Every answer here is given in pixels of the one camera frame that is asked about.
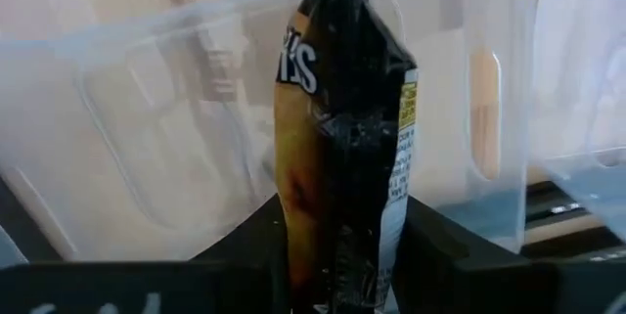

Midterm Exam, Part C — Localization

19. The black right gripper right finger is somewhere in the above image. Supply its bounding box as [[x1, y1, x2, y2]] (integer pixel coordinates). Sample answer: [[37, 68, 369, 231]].
[[390, 196, 559, 314]]

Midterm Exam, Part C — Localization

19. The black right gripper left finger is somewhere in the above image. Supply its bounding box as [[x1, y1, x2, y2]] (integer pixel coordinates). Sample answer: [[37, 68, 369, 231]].
[[193, 194, 293, 314]]

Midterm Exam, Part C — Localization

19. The black Maruchan noodle packet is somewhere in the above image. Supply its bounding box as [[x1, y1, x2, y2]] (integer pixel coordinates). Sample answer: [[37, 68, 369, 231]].
[[272, 0, 421, 314]]

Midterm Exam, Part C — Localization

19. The clear plastic bin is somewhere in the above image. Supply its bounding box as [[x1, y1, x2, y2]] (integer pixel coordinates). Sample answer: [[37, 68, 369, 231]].
[[530, 0, 626, 245], [0, 0, 539, 262]]

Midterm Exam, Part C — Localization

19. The black aluminium table frame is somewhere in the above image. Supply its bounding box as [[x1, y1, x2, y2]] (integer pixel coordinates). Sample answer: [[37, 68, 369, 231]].
[[520, 181, 626, 261]]

